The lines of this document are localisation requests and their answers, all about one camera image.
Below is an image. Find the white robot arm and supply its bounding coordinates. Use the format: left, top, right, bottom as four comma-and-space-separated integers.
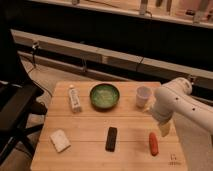
150, 77, 213, 135

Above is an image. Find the white paper cup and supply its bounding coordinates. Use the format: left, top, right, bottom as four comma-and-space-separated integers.
136, 86, 152, 108

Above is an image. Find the black remote control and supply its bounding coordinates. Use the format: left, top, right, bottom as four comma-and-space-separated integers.
105, 127, 117, 152

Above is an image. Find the green bowl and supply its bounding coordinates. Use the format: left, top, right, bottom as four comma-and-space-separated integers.
90, 83, 120, 110

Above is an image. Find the wooden table board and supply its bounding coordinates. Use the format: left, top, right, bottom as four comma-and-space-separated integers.
31, 82, 188, 171

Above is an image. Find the white tube bottle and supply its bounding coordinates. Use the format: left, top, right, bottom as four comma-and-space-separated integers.
68, 85, 82, 113

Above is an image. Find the white sponge block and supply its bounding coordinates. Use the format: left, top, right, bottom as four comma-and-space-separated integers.
50, 130, 71, 153

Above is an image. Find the black office chair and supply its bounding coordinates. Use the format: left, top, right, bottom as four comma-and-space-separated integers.
0, 19, 47, 166

